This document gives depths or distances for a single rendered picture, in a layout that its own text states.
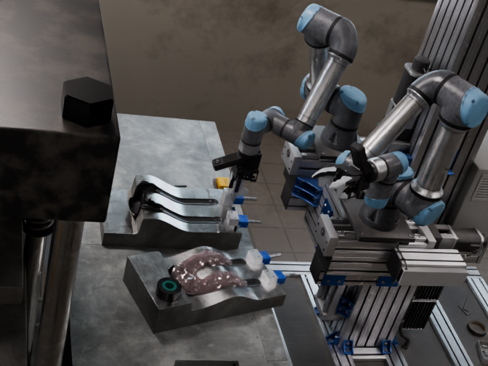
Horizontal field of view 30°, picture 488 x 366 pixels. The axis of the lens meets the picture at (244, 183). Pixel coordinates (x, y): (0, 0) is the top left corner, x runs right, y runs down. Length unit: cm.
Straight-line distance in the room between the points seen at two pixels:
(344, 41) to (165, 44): 209
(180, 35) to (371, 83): 126
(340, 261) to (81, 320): 98
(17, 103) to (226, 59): 368
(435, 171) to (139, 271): 104
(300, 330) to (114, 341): 130
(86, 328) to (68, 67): 131
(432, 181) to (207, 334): 91
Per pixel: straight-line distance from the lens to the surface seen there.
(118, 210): 334
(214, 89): 540
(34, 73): 179
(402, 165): 289
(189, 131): 398
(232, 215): 335
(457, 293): 459
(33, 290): 248
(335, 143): 366
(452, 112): 298
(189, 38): 520
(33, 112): 167
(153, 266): 305
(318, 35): 331
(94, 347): 291
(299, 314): 411
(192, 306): 300
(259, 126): 322
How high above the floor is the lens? 290
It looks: 34 degrees down
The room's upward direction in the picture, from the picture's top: 16 degrees clockwise
